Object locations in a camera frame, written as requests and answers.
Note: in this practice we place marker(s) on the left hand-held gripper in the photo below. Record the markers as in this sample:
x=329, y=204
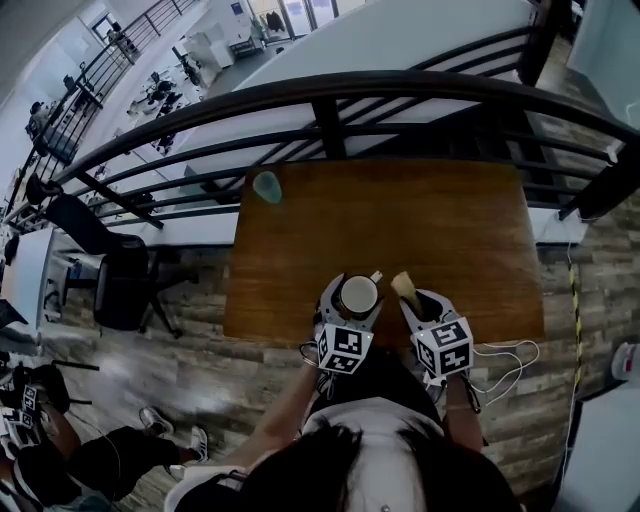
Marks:
x=345, y=347

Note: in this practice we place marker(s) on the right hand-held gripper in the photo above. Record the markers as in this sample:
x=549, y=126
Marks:
x=445, y=347

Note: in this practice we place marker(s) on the white cup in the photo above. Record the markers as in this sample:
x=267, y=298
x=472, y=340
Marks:
x=360, y=294

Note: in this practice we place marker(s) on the yellow sponge brush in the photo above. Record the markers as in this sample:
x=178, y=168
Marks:
x=403, y=286

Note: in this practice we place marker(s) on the person's right forearm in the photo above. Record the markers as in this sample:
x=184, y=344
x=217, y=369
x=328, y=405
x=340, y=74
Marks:
x=462, y=415

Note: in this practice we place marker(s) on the person's left forearm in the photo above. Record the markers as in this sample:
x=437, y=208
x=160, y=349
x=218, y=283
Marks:
x=280, y=415

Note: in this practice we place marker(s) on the person's black shorts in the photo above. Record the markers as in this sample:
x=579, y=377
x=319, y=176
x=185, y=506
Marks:
x=375, y=375

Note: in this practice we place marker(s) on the green plastic object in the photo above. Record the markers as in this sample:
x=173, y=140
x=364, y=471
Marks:
x=267, y=188

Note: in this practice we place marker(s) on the person's white shirt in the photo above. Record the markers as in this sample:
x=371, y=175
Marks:
x=380, y=450

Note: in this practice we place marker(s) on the black metal railing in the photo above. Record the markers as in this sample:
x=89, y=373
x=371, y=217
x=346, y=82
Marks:
x=320, y=107

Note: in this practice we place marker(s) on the white plastic container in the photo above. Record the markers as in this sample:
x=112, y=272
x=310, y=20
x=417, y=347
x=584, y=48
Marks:
x=627, y=364

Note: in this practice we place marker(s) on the white side table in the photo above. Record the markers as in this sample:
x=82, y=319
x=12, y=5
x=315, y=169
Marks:
x=607, y=450

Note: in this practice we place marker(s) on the black office chair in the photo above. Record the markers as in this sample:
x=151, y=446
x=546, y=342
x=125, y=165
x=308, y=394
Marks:
x=117, y=280

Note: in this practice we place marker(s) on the white desk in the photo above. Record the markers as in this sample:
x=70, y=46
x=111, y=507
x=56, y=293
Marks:
x=27, y=280

